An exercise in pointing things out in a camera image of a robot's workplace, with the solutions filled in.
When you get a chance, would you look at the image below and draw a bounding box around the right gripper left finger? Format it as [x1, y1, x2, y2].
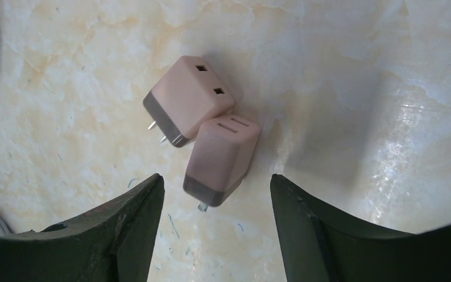
[0, 174, 165, 281]

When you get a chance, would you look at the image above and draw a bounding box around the pink plug adapter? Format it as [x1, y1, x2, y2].
[143, 55, 235, 147]
[183, 114, 260, 211]

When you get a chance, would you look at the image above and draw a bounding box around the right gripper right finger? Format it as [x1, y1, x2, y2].
[270, 174, 451, 281]

